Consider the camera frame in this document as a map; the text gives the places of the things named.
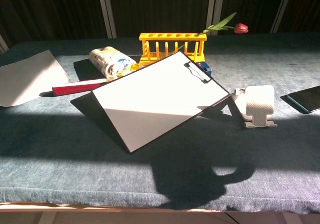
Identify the small blue box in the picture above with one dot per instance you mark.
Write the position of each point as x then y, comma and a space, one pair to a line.
206, 69

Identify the yellow test tube rack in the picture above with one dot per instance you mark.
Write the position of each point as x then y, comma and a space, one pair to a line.
150, 37

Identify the blue grey table cloth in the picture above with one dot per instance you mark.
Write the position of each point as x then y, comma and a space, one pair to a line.
75, 174

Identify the dark smartphone teal case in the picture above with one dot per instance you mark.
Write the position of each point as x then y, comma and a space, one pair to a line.
306, 97

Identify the white paper sheet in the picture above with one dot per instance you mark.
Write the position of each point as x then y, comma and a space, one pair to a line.
27, 78

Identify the red tulip flower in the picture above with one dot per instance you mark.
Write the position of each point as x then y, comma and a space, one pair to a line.
241, 28

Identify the white window post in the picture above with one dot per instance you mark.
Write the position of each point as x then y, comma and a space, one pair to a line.
214, 6
282, 8
107, 11
2, 44

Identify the white phone stand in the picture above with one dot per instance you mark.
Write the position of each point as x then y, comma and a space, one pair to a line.
258, 101

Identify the white yellow snack package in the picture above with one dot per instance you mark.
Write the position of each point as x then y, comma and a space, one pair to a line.
110, 61

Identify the black clipboard with white paper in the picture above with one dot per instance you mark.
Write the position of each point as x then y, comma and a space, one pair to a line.
155, 93

